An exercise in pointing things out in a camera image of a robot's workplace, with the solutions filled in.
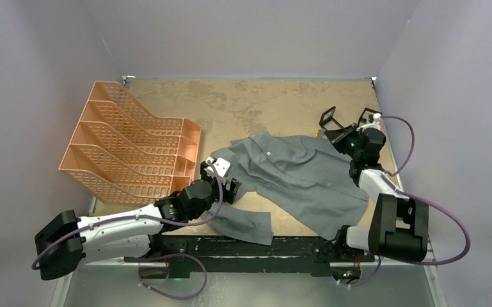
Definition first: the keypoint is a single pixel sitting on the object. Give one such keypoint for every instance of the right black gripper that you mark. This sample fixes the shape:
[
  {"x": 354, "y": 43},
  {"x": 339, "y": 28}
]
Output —
[{"x": 338, "y": 136}]

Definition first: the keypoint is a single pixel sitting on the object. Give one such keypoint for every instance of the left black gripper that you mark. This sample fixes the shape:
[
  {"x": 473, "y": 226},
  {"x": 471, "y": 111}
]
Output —
[{"x": 228, "y": 194}]

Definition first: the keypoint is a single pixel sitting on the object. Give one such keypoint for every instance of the grey button-up shirt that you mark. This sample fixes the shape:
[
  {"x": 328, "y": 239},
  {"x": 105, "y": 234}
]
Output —
[{"x": 303, "y": 175}]

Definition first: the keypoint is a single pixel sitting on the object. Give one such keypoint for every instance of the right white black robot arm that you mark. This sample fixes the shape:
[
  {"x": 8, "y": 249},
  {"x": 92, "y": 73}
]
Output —
[{"x": 398, "y": 229}]

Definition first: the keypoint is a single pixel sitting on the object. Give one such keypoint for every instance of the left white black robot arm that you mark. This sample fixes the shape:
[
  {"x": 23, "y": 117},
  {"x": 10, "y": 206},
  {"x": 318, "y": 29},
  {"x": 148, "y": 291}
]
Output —
[{"x": 68, "y": 241}]

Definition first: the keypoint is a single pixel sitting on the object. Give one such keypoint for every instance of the orange plastic file organizer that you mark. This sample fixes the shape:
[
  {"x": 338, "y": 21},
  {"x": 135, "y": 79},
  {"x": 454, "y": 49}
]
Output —
[{"x": 125, "y": 155}]

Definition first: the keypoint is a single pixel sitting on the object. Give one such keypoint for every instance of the left black display frame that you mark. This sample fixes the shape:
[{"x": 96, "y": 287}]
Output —
[{"x": 326, "y": 118}]

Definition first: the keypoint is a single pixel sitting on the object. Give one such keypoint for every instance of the black display frame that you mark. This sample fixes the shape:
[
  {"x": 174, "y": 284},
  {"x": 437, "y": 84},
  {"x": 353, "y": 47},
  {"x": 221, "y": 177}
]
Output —
[
  {"x": 326, "y": 118},
  {"x": 366, "y": 112}
]

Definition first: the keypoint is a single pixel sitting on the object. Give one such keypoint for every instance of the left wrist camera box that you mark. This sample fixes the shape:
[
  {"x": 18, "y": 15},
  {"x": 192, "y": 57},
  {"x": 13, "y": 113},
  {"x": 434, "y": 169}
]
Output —
[{"x": 217, "y": 165}]

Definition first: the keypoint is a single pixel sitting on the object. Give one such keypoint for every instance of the right black display frame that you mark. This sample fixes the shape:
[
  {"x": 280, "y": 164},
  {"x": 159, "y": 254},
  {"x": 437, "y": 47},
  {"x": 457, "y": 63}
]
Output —
[{"x": 366, "y": 112}]

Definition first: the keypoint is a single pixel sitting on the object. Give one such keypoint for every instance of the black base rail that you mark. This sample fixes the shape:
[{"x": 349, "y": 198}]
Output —
[{"x": 184, "y": 254}]

